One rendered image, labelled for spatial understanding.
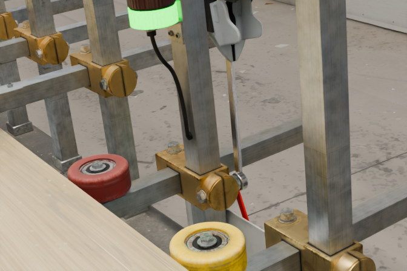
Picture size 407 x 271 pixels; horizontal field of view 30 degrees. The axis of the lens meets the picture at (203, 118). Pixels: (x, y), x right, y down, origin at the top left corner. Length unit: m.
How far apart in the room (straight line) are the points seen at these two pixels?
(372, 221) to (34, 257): 0.40
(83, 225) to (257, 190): 1.97
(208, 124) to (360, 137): 2.23
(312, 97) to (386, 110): 2.69
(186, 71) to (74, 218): 0.23
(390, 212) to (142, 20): 0.39
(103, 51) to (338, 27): 0.51
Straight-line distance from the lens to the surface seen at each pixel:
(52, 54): 1.40
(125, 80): 1.18
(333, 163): 0.80
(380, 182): 2.85
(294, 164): 2.99
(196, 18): 0.96
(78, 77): 1.22
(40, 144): 1.65
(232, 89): 1.05
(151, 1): 0.91
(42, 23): 1.41
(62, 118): 1.47
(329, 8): 0.75
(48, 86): 1.21
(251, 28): 1.02
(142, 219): 1.28
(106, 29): 1.18
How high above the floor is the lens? 1.33
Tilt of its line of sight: 22 degrees down
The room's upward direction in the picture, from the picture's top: 6 degrees counter-clockwise
